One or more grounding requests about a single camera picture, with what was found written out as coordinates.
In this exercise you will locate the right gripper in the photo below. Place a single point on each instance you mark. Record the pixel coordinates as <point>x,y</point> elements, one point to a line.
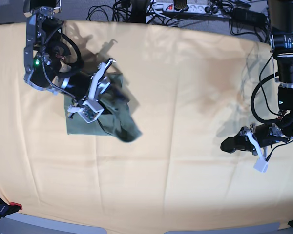
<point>88,89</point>

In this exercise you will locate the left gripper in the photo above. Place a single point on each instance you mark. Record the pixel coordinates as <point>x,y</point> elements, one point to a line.
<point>264,134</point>

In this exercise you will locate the green T-shirt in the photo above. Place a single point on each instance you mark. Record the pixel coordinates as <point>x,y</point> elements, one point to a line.
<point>118,122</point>

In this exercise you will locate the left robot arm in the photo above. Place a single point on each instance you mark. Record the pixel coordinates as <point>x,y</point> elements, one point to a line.
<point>280,15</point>

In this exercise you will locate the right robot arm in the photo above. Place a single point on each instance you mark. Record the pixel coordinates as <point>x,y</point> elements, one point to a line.
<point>54,62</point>

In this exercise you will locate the yellow table cloth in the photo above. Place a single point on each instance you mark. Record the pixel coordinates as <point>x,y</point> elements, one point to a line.
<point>189,91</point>

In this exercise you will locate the white power strip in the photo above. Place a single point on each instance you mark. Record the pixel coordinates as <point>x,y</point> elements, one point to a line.
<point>191,11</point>

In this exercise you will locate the black power adapter brick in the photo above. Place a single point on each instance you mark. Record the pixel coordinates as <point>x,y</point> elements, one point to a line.
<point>248,17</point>

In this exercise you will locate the blue red clamp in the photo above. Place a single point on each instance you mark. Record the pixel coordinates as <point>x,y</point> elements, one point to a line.
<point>8,209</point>

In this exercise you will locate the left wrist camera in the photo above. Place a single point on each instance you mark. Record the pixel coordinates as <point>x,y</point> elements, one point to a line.
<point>261,165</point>

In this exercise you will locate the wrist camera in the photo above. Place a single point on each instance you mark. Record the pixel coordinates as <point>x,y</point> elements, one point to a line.
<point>261,165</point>
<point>91,114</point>

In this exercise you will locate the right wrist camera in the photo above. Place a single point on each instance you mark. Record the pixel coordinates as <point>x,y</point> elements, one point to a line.
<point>91,114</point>

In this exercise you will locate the black table leg post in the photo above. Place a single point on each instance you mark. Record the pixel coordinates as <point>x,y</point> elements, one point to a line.
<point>138,11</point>

